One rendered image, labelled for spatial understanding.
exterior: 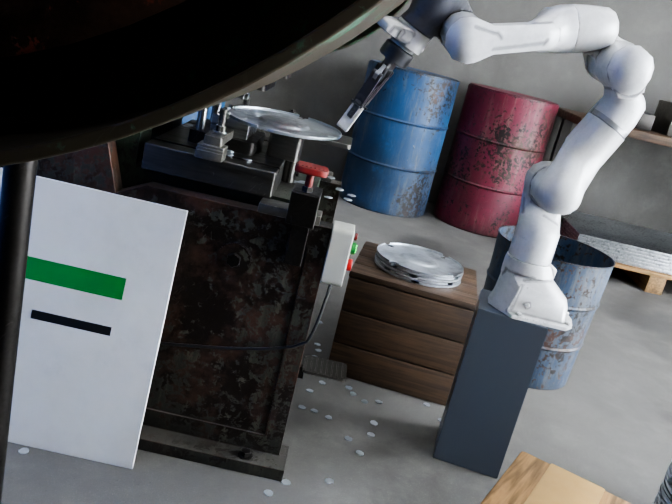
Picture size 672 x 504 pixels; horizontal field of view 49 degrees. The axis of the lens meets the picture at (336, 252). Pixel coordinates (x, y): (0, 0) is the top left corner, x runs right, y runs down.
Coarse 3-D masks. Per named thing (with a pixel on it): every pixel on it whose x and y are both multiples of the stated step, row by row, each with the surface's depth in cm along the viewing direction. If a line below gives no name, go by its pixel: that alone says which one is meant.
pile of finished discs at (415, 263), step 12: (384, 252) 238; (396, 252) 241; (408, 252) 242; (420, 252) 248; (432, 252) 251; (384, 264) 231; (396, 264) 227; (408, 264) 231; (420, 264) 233; (432, 264) 235; (444, 264) 241; (456, 264) 244; (396, 276) 228; (408, 276) 228; (420, 276) 226; (432, 276) 228; (444, 276) 227; (456, 276) 231
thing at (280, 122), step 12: (228, 108) 182; (240, 108) 188; (252, 108) 192; (264, 108) 194; (240, 120) 171; (252, 120) 176; (264, 120) 178; (276, 120) 180; (288, 120) 184; (300, 120) 191; (312, 120) 194; (276, 132) 168; (288, 132) 172; (300, 132) 176; (312, 132) 179; (324, 132) 183; (336, 132) 186
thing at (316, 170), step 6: (300, 162) 152; (306, 162) 154; (294, 168) 150; (300, 168) 149; (306, 168) 149; (312, 168) 149; (318, 168) 150; (324, 168) 151; (312, 174) 149; (318, 174) 149; (324, 174) 149; (306, 180) 152; (312, 180) 152; (306, 186) 152
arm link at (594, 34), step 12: (588, 12) 166; (600, 12) 166; (612, 12) 167; (588, 24) 165; (600, 24) 165; (612, 24) 166; (588, 36) 166; (600, 36) 167; (612, 36) 167; (576, 48) 169; (588, 48) 169; (600, 48) 171; (588, 60) 179; (588, 72) 181
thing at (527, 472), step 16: (512, 464) 141; (528, 464) 143; (544, 464) 144; (512, 480) 136; (528, 480) 137; (544, 480) 138; (560, 480) 139; (576, 480) 141; (496, 496) 130; (512, 496) 131; (528, 496) 132; (544, 496) 133; (560, 496) 134; (576, 496) 135; (592, 496) 137; (608, 496) 138
